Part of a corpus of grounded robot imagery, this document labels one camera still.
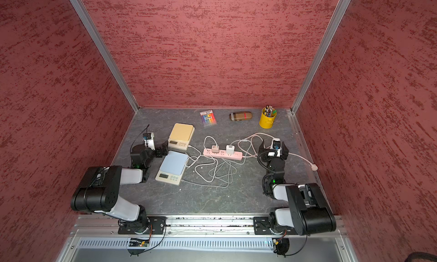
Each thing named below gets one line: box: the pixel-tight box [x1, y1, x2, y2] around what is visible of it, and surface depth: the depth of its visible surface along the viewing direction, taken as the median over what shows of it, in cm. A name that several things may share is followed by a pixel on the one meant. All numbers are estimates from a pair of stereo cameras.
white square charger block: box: [225, 144, 236, 156], surface depth 93 cm
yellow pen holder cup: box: [258, 106, 278, 129], surface depth 105 cm
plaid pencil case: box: [229, 111, 253, 122], surface depth 116 cm
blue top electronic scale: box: [154, 150, 189, 186], surface depth 91 cm
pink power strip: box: [202, 148, 243, 161], surface depth 97 cm
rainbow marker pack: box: [199, 109, 217, 126], surface depth 116 cm
